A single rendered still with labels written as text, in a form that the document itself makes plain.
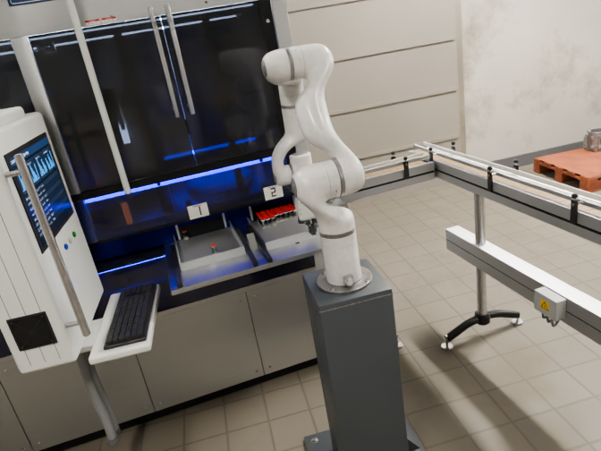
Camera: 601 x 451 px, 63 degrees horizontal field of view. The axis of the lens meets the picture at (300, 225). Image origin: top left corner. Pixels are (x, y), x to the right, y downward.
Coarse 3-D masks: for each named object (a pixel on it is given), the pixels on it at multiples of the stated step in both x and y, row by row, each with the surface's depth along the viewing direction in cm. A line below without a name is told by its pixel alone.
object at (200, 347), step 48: (240, 288) 231; (288, 288) 238; (192, 336) 231; (240, 336) 239; (288, 336) 247; (0, 384) 211; (48, 384) 217; (144, 384) 231; (192, 384) 239; (0, 432) 217; (48, 432) 224
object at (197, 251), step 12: (228, 228) 226; (180, 240) 222; (192, 240) 220; (204, 240) 218; (216, 240) 215; (228, 240) 213; (240, 240) 202; (180, 252) 209; (192, 252) 207; (204, 252) 205; (228, 252) 195; (240, 252) 196; (180, 264) 190; (192, 264) 192; (204, 264) 193
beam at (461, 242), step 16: (448, 240) 267; (464, 240) 252; (464, 256) 256; (480, 256) 241; (496, 256) 230; (512, 256) 228; (496, 272) 232; (512, 272) 220; (528, 272) 213; (544, 272) 211; (512, 288) 223; (528, 288) 213; (560, 288) 198; (576, 304) 188; (592, 304) 185; (576, 320) 190; (592, 320) 182; (592, 336) 184
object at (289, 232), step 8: (256, 224) 226; (280, 224) 221; (288, 224) 219; (296, 224) 218; (304, 224) 216; (256, 232) 211; (264, 232) 215; (272, 232) 214; (280, 232) 212; (288, 232) 211; (296, 232) 209; (304, 232) 200; (264, 240) 198; (272, 240) 205; (280, 240) 197; (288, 240) 199; (296, 240) 200; (272, 248) 197
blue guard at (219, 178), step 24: (240, 168) 212; (264, 168) 216; (120, 192) 201; (144, 192) 204; (168, 192) 206; (192, 192) 210; (216, 192) 213; (240, 192) 216; (288, 192) 223; (96, 216) 201; (120, 216) 204; (144, 216) 207; (168, 216) 210; (96, 240) 204
